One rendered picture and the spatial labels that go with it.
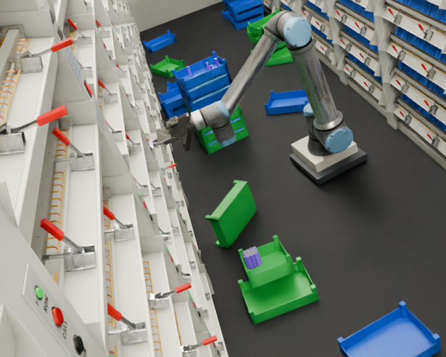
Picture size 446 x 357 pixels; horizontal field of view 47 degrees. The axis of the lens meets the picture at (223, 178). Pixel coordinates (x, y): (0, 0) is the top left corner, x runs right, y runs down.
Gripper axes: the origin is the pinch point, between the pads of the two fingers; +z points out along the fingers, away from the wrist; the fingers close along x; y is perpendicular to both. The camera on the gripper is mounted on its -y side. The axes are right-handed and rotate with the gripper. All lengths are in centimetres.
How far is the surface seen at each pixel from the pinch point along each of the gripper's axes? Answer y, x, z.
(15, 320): 86, 183, -5
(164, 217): 12, 74, 0
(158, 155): -7.5, -1.9, 1.6
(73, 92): 77, 113, -3
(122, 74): 32.9, -10.2, 0.2
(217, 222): -44.5, 17.0, -11.0
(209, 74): -13, -79, -39
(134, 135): 31, 48, 0
